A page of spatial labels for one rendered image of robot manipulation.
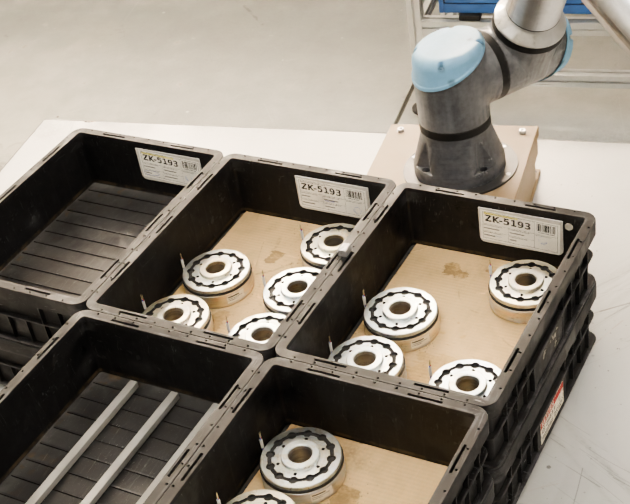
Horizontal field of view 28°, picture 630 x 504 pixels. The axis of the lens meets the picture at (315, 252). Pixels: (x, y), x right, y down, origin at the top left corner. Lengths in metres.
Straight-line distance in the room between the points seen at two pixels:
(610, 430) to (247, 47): 2.82
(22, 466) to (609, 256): 0.97
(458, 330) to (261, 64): 2.60
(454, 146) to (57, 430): 0.77
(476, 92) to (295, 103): 2.02
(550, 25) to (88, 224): 0.80
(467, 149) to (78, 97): 2.43
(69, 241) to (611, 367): 0.87
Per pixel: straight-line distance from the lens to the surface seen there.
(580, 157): 2.29
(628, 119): 3.72
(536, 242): 1.80
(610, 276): 2.02
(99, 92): 4.28
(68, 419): 1.73
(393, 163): 2.14
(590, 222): 1.74
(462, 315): 1.75
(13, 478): 1.68
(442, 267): 1.84
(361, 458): 1.57
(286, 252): 1.91
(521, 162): 2.10
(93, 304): 1.74
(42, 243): 2.08
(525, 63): 2.03
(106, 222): 2.08
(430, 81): 1.97
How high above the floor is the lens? 1.96
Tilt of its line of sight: 36 degrees down
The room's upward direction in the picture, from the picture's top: 10 degrees counter-clockwise
